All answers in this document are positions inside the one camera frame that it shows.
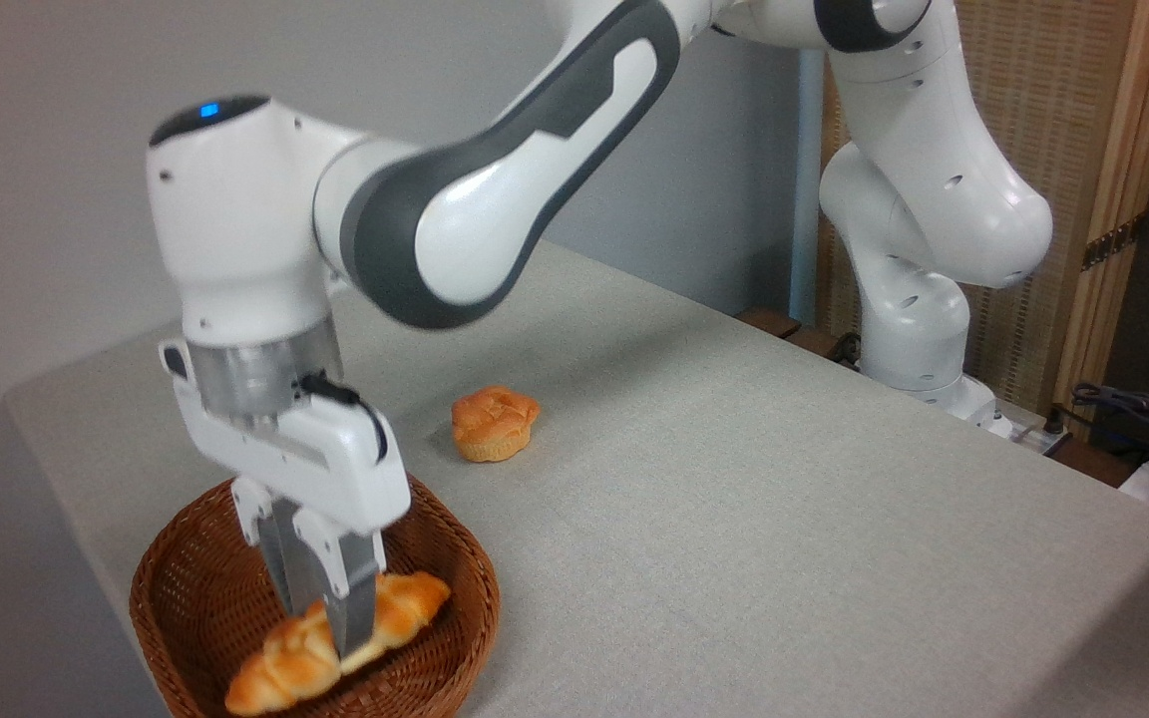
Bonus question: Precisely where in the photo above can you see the dark wooden base board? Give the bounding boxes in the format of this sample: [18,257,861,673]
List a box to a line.
[737,306,865,372]

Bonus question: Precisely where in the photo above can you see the light blue vertical pipe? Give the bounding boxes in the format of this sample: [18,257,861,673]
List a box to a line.
[787,48,828,326]

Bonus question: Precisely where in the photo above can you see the round knotted bread roll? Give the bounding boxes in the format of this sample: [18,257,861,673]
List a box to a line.
[451,385,542,464]

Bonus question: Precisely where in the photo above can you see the long braided bread loaf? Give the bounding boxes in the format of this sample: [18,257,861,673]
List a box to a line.
[224,569,453,718]

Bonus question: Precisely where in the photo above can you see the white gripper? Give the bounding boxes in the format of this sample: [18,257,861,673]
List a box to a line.
[159,337,413,661]

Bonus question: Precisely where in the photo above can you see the metal screen hinge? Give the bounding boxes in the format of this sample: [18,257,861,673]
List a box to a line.
[1080,216,1145,272]

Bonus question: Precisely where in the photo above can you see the black cable bundle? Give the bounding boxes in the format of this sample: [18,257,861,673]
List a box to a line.
[1045,382,1149,472]

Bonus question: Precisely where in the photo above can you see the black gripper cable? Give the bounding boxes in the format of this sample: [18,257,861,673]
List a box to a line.
[299,371,390,466]

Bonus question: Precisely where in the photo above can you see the brown wicker basket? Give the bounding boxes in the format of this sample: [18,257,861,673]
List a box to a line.
[129,473,502,718]

